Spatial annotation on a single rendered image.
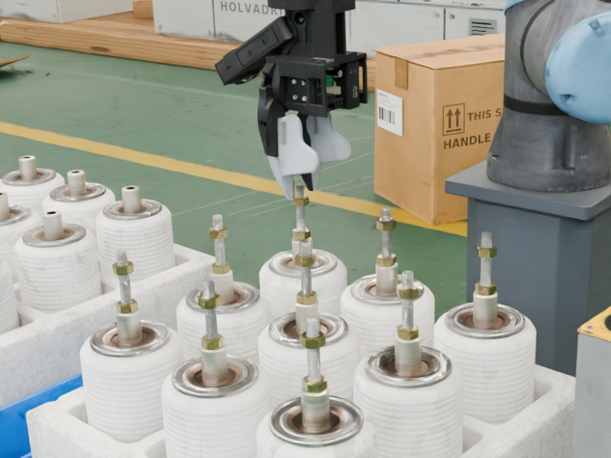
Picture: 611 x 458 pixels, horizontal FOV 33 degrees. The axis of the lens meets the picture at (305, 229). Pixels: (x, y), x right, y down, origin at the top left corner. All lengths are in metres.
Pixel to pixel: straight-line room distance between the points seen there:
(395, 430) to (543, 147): 0.44
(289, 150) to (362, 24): 2.11
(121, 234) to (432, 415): 0.56
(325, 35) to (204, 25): 2.58
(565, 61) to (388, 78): 1.04
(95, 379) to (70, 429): 0.06
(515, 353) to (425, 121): 1.02
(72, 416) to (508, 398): 0.41
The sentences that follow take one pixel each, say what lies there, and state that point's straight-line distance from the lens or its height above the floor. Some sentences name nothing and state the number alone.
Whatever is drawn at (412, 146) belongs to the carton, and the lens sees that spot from 2.00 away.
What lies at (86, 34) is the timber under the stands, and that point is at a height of 0.07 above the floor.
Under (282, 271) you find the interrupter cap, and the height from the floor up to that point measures 0.25.
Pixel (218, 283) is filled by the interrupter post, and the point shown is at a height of 0.27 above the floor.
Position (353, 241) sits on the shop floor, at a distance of 1.90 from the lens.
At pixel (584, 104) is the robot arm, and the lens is 1.06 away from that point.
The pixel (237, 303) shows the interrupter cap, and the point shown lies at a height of 0.25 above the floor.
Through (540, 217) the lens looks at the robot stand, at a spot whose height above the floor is 0.27.
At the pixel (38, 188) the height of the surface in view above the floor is 0.25.
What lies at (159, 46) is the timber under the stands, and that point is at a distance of 3.66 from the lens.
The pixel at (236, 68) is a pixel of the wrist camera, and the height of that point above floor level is 0.47.
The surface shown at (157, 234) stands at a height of 0.23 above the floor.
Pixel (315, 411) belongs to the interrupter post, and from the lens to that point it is 0.82.
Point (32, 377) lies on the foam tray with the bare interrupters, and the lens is 1.23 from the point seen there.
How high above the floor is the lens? 0.68
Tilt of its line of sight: 20 degrees down
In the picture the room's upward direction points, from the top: 2 degrees counter-clockwise
